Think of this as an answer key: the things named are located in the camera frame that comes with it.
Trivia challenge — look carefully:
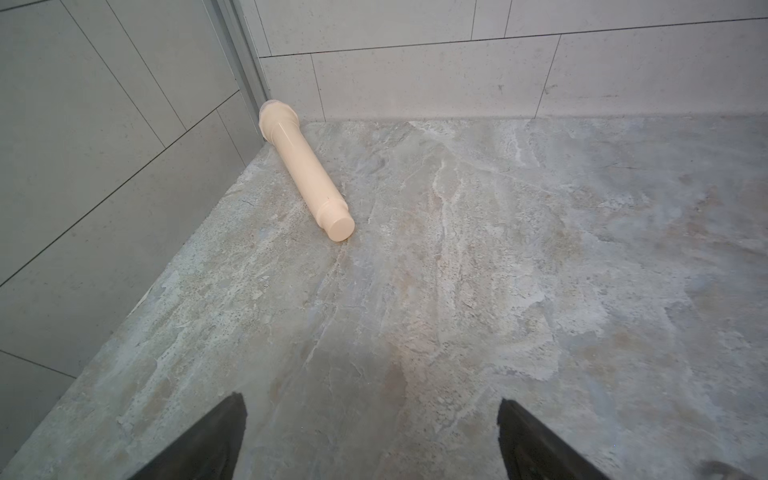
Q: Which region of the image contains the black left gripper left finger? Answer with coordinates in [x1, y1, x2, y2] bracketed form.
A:
[130, 392, 247, 480]

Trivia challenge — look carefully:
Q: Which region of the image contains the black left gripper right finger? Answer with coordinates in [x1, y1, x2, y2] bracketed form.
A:
[497, 399, 609, 480]

